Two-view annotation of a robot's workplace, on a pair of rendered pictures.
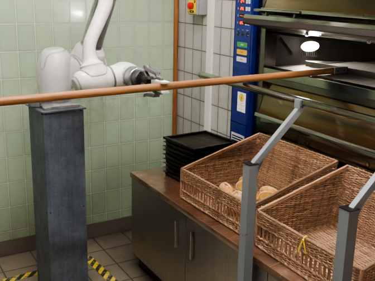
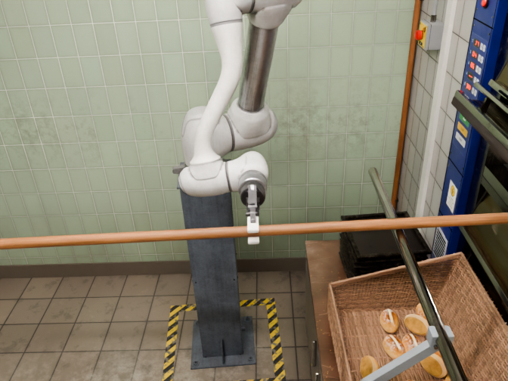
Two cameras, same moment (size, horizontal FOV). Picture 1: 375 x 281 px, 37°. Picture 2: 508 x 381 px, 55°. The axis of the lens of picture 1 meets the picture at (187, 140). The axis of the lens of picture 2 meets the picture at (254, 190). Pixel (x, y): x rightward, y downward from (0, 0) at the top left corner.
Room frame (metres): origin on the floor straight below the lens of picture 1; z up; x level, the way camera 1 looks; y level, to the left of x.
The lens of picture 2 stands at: (1.24, -0.49, 1.96)
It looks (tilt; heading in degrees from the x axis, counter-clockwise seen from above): 31 degrees down; 33
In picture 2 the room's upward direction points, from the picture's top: 3 degrees counter-clockwise
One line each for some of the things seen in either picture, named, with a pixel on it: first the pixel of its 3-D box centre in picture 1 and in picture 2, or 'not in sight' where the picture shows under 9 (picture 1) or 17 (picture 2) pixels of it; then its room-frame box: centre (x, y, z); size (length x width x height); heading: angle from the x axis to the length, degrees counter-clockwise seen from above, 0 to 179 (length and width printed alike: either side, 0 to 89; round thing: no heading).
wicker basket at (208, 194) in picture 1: (254, 179); (413, 340); (2.42, -0.31, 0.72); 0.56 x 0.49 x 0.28; 32
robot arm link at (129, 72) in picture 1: (135, 77); (252, 187); (2.35, 0.22, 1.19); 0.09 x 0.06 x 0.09; 122
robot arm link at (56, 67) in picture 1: (56, 70); (203, 134); (2.64, 0.63, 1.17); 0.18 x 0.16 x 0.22; 146
